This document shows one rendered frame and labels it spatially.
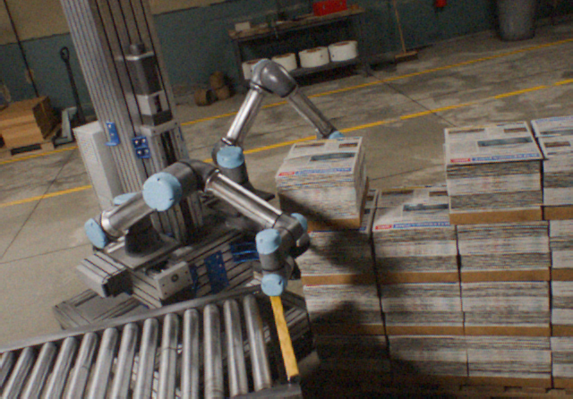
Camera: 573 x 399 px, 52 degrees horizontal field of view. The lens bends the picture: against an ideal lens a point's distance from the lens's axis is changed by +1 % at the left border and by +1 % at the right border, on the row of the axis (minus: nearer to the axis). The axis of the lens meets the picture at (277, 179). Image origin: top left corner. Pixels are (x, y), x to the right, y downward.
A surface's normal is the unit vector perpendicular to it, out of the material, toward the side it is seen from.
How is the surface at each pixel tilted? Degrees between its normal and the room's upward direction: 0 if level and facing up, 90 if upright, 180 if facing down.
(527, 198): 90
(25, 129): 90
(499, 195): 90
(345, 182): 90
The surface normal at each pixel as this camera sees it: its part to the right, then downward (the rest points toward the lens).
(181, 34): 0.13, 0.34
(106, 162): 0.65, 0.16
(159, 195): -0.42, 0.36
